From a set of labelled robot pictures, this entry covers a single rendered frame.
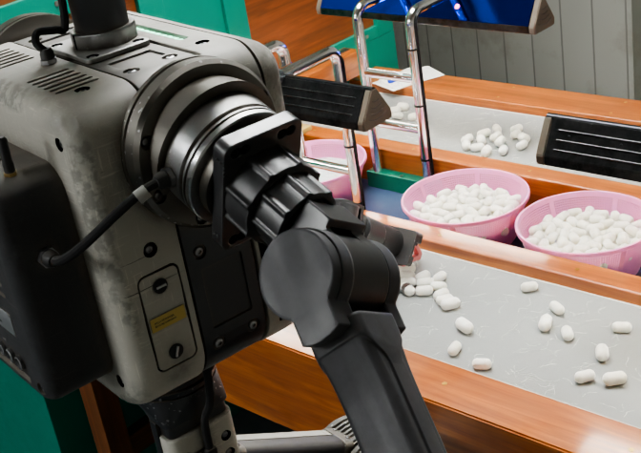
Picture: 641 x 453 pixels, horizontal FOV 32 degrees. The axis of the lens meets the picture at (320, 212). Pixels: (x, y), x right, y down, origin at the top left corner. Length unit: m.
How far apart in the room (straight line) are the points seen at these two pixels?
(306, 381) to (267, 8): 1.25
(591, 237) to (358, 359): 1.35
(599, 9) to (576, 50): 0.19
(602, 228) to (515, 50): 2.09
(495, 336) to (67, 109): 1.04
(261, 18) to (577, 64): 1.53
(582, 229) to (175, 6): 1.09
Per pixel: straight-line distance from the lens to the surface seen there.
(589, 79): 4.03
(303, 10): 2.96
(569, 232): 2.19
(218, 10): 2.75
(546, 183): 2.36
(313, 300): 0.89
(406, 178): 2.55
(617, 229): 2.19
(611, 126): 1.70
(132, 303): 1.08
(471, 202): 2.35
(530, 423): 1.64
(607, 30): 3.92
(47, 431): 2.74
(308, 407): 1.93
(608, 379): 1.74
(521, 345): 1.85
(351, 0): 2.67
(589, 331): 1.88
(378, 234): 1.97
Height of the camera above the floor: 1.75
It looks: 25 degrees down
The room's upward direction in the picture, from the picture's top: 9 degrees counter-clockwise
